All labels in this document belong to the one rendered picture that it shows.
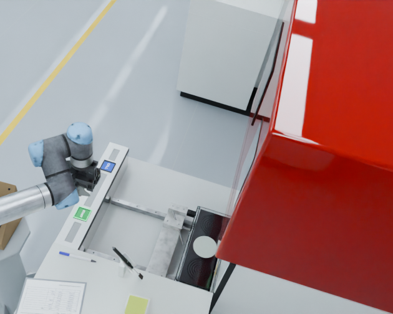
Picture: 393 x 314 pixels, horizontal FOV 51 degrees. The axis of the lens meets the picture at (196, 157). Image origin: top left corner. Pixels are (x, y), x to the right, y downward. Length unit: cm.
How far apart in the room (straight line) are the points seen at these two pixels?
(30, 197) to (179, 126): 228
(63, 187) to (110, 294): 46
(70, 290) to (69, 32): 311
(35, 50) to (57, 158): 284
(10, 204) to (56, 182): 14
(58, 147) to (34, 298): 55
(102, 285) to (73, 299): 11
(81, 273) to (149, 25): 329
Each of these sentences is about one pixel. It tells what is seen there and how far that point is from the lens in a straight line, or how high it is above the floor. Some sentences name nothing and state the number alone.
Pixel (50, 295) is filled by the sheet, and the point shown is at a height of 97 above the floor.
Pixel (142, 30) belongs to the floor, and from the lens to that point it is 441.
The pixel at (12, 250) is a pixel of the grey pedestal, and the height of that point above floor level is 82.
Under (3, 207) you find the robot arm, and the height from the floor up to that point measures 139.
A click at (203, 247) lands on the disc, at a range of 176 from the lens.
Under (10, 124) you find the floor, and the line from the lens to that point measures 343.
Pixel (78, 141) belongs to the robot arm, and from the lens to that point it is 131.
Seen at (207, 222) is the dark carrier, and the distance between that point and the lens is 182.
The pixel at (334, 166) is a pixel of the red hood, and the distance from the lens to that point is 96.
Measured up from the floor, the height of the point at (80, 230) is 96.
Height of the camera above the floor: 242
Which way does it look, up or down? 49 degrees down
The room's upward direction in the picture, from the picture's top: 14 degrees clockwise
